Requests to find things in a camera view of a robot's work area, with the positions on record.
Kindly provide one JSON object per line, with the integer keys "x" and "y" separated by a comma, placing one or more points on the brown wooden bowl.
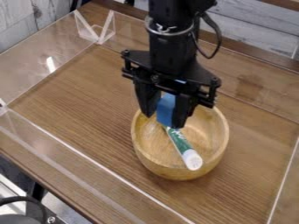
{"x": 207, "y": 133}

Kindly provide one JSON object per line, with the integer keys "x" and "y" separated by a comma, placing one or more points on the black equipment with cable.
{"x": 35, "y": 213}

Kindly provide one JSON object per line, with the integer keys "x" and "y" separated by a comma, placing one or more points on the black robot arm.
{"x": 174, "y": 17}

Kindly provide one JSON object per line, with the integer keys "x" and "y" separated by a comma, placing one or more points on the clear acrylic table wall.
{"x": 83, "y": 182}

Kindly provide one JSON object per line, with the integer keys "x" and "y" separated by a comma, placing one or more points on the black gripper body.
{"x": 169, "y": 62}

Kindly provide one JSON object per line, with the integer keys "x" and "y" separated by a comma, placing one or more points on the clear acrylic corner bracket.
{"x": 94, "y": 32}

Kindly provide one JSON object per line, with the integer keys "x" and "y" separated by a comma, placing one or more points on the blue rectangular block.
{"x": 165, "y": 107}

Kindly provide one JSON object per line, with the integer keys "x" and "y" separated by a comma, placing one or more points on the green and white marker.
{"x": 190, "y": 156}

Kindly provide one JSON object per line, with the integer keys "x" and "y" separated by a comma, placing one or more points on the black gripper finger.
{"x": 149, "y": 96}
{"x": 183, "y": 109}

